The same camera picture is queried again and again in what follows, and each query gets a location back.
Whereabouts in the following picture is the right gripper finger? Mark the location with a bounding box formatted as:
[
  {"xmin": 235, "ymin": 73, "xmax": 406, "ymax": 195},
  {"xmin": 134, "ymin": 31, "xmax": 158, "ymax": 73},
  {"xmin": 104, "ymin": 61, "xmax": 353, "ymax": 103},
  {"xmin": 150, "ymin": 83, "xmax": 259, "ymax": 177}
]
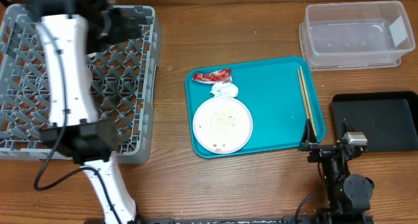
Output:
[
  {"xmin": 342, "ymin": 118, "xmax": 353, "ymax": 139},
  {"xmin": 298, "ymin": 119, "xmax": 317, "ymax": 152}
]

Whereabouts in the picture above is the grey plastic dish rack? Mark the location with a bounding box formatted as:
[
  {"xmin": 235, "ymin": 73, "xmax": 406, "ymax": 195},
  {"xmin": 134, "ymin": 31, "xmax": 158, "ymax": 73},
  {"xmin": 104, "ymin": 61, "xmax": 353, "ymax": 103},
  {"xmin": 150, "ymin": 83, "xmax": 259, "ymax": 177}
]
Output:
[{"xmin": 1, "ymin": 4, "xmax": 163, "ymax": 164}]

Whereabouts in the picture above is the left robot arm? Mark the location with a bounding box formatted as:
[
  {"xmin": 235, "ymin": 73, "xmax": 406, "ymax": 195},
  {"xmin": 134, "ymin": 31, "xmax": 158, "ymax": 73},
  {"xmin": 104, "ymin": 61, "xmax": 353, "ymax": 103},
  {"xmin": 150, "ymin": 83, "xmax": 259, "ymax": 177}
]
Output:
[{"xmin": 30, "ymin": 0, "xmax": 142, "ymax": 223}]

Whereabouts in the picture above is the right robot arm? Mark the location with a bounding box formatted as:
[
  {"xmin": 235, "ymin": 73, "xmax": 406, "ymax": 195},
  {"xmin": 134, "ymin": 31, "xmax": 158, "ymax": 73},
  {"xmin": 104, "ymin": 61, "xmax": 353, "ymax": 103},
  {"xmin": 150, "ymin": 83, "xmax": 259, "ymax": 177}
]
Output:
[{"xmin": 294, "ymin": 120, "xmax": 374, "ymax": 224}]

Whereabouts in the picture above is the wooden chopstick right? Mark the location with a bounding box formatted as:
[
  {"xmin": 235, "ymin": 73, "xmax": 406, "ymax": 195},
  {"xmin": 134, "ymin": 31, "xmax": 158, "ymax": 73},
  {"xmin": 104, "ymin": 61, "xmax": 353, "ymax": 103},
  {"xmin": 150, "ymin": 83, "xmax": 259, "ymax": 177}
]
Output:
[{"xmin": 301, "ymin": 67, "xmax": 317, "ymax": 136}]

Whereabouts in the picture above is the wooden chopstick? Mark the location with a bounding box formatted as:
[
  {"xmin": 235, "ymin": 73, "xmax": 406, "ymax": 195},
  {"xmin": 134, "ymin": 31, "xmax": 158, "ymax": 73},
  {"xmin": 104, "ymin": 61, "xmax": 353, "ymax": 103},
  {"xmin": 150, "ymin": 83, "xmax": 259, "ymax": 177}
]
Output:
[
  {"xmin": 301, "ymin": 67, "xmax": 317, "ymax": 136},
  {"xmin": 297, "ymin": 67, "xmax": 311, "ymax": 120}
]

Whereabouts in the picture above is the black plastic tray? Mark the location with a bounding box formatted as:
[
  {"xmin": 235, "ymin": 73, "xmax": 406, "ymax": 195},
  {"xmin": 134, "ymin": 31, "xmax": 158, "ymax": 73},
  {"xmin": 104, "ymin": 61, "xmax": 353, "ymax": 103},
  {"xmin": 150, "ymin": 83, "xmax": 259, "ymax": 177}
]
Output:
[{"xmin": 330, "ymin": 91, "xmax": 417, "ymax": 152}]

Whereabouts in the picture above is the teal serving tray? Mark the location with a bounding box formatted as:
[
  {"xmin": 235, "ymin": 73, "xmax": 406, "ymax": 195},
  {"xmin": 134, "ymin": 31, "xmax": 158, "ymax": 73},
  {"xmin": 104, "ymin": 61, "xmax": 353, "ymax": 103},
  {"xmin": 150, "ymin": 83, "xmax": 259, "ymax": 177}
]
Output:
[{"xmin": 227, "ymin": 56, "xmax": 326, "ymax": 155}]

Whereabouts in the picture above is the wooden chopstick left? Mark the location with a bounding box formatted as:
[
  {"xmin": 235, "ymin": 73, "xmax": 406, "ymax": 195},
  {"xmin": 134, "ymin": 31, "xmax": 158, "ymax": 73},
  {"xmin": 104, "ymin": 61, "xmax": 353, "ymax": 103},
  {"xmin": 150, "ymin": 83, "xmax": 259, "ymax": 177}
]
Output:
[{"xmin": 297, "ymin": 67, "xmax": 311, "ymax": 120}]

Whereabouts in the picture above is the large white dirty plate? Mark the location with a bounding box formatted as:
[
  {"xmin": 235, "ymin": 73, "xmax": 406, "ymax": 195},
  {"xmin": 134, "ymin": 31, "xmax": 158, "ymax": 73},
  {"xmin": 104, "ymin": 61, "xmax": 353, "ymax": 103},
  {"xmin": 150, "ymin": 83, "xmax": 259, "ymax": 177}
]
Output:
[{"xmin": 192, "ymin": 97, "xmax": 253, "ymax": 154}]

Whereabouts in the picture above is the clear plastic storage bin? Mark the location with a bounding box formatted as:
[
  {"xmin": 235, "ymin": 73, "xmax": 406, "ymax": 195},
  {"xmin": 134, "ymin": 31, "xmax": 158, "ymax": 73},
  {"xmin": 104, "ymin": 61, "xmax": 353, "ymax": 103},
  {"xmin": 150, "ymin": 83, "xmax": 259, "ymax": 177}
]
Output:
[{"xmin": 298, "ymin": 1, "xmax": 415, "ymax": 71}]

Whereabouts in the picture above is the crumpled white tissue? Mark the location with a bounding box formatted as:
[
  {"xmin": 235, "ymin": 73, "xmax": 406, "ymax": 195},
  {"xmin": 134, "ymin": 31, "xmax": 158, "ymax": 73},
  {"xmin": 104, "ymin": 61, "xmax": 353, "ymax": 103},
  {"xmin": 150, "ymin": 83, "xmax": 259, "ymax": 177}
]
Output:
[{"xmin": 210, "ymin": 82, "xmax": 239, "ymax": 98}]

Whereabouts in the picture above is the red snack wrapper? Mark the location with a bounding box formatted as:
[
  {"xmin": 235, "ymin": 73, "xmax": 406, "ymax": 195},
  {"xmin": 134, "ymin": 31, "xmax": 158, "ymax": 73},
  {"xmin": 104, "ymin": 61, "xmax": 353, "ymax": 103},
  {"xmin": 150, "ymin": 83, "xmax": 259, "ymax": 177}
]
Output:
[{"xmin": 193, "ymin": 69, "xmax": 232, "ymax": 84}]

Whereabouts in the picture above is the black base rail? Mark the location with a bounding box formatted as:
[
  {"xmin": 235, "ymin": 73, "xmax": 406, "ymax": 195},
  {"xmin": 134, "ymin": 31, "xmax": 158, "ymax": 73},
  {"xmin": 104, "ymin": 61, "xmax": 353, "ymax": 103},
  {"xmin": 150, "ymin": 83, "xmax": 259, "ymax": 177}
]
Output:
[{"xmin": 84, "ymin": 215, "xmax": 374, "ymax": 224}]

